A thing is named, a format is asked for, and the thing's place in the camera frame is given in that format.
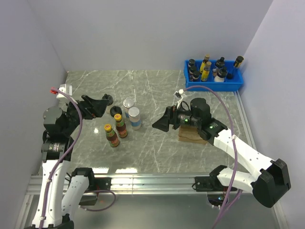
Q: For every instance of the black cap shaker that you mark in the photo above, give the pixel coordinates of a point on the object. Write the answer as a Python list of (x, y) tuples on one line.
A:
[(109, 98), (115, 110)]

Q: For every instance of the leaning black yellow bottle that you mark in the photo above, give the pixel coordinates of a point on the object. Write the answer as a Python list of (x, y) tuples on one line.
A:
[(238, 61)]

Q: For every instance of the yellow label bottle front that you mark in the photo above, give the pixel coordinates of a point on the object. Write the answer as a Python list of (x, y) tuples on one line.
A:
[(206, 70)]

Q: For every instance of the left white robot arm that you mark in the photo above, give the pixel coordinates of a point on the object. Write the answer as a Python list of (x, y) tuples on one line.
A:
[(56, 208)]

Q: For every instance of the yellow label bottle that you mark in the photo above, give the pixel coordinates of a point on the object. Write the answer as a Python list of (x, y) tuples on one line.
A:
[(205, 60), (206, 70)]

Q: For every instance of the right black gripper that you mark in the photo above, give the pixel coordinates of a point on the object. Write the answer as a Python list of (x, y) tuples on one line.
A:
[(170, 115)]

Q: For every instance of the black cap bottle rear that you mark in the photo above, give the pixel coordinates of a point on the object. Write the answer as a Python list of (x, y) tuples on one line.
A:
[(220, 63)]

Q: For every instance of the dark bottle in bin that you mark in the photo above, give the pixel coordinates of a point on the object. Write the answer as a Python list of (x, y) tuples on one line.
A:
[(191, 62)]

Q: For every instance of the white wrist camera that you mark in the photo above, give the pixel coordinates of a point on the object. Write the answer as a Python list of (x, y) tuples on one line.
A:
[(179, 95), (64, 88)]

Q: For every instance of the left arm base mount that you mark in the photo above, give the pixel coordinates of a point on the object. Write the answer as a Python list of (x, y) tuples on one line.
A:
[(90, 199)]

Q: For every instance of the red sauce bottle yellow cap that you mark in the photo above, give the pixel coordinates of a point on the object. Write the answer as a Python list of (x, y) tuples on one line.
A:
[(120, 126)]

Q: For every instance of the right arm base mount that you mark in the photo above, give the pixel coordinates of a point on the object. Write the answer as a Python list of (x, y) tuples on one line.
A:
[(216, 191)]

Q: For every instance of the aluminium frame rail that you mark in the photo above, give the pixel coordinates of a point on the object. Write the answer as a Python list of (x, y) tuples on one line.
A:
[(137, 184)]

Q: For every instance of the silver lid jar blue label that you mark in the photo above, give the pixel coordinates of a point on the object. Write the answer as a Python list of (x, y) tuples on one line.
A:
[(135, 118)]

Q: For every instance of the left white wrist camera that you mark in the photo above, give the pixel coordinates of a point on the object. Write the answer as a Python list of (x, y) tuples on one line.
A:
[(64, 88)]

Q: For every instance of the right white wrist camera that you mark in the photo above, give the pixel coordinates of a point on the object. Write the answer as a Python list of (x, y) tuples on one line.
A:
[(179, 95)]

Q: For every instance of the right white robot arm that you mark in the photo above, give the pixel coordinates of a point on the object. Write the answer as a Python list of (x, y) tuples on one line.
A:
[(267, 179)]

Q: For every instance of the black cap white bottle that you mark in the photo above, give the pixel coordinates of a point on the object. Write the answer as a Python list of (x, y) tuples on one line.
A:
[(221, 75)]

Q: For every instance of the dark bottle front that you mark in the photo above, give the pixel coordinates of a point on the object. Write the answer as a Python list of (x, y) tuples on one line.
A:
[(196, 76)]

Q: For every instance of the black cap shaker front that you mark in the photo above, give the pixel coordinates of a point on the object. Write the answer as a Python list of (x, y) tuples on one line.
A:
[(115, 110)]

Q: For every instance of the wooden tiered rack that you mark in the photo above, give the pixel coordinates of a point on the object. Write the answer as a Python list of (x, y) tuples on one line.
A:
[(189, 134)]

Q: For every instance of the blue plastic bin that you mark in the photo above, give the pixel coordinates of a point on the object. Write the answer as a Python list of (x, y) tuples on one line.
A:
[(229, 85)]

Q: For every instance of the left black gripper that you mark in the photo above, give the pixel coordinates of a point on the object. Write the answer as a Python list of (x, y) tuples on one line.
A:
[(92, 108)]

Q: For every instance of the yellow label bottle rear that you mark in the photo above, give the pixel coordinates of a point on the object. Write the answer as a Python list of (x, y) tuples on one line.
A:
[(205, 60)]

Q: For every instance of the red sauce bottle front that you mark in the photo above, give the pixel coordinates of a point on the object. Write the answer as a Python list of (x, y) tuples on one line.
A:
[(111, 135)]

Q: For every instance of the dark bottle middle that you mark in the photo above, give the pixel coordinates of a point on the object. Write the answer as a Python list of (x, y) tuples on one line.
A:
[(192, 69)]

